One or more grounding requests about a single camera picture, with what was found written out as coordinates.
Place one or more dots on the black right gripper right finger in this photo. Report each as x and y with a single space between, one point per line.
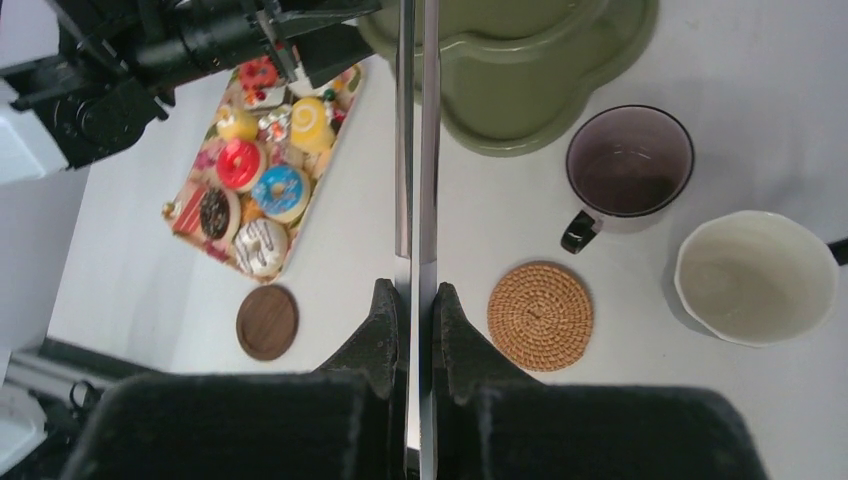
494 421

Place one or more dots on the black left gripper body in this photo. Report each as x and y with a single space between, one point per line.
116 69

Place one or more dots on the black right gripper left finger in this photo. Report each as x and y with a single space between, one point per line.
340 421

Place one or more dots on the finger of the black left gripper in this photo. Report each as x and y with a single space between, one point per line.
316 35

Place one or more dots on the yellow swirl roll cake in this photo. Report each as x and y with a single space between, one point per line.
310 126

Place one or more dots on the triangular fruit cake slice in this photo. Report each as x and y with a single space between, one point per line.
274 126

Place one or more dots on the blue glazed donut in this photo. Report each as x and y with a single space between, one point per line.
283 193

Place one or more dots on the silver metal tongs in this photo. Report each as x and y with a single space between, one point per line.
418 111

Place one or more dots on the floral dessert tray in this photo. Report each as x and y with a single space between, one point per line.
339 94

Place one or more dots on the purple mug black handle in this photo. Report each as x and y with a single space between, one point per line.
625 165

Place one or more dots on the dark cup white interior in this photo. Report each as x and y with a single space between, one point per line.
756 278

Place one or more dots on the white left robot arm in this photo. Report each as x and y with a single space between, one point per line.
119 64

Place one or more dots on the coral sprinkled donut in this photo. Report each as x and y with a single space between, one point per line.
258 73

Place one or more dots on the woven rattan coaster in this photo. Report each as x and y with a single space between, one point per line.
540 316

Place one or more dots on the yellow cream cake ball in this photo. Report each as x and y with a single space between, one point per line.
235 123

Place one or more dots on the dark wooden coaster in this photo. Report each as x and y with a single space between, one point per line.
267 322

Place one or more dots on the red glazed flower donut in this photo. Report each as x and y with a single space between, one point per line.
240 164

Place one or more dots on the pink layered cake slice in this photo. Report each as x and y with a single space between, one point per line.
182 214

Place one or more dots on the chocolate sprinkled donut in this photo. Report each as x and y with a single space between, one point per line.
220 214

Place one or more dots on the white chocolate-striped donut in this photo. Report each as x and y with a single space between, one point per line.
260 247

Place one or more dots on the green three-tier stand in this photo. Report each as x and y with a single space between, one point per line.
516 75

